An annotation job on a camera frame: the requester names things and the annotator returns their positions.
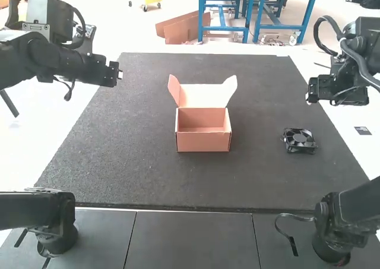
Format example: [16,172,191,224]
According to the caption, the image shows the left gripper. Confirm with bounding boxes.
[87,53,124,88]

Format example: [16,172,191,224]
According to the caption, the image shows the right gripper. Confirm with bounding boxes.
[305,74,371,106]

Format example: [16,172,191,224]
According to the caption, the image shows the black square fan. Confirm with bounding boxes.
[280,127,319,155]

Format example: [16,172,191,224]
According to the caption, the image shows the cardboard box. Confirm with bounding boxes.
[167,74,239,153]

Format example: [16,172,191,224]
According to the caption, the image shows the brown cardboard sheets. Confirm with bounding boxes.
[154,10,212,45]

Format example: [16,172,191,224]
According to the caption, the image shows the blue metal rack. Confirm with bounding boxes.
[253,0,321,45]
[198,0,254,44]

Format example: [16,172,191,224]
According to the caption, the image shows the black mat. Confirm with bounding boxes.
[34,52,372,214]

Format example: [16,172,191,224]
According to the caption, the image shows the black metal bar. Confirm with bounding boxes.
[0,90,20,118]

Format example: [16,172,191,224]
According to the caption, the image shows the dark base panel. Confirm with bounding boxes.
[124,210,262,269]
[252,213,380,269]
[0,208,138,269]

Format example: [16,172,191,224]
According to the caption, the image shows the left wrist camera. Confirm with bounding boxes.
[74,24,97,56]

